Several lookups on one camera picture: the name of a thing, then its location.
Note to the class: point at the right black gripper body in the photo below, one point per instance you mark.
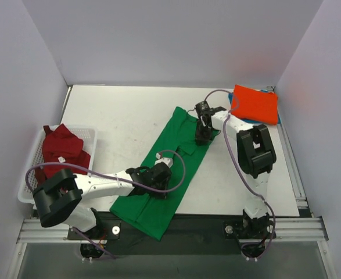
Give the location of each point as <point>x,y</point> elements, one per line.
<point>203,134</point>

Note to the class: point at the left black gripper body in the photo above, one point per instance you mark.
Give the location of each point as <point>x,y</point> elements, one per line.
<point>157,189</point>

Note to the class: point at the green t-shirt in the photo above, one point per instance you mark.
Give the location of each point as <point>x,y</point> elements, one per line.
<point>177,141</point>

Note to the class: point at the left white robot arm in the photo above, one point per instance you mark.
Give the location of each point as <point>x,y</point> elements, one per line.
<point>57,200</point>

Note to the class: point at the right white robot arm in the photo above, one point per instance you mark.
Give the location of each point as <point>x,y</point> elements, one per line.
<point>252,153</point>

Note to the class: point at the folded orange t-shirt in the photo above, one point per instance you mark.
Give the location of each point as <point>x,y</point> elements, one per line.
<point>248,103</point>

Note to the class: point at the dark red t-shirt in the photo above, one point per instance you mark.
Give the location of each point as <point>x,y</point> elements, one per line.
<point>62,146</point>

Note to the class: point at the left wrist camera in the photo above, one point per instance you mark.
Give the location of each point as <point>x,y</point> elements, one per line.
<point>161,159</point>

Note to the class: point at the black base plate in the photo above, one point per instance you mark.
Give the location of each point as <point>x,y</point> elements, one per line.
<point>251,242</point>

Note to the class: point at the aluminium frame rail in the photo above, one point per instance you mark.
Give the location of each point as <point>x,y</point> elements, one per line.
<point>298,229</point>

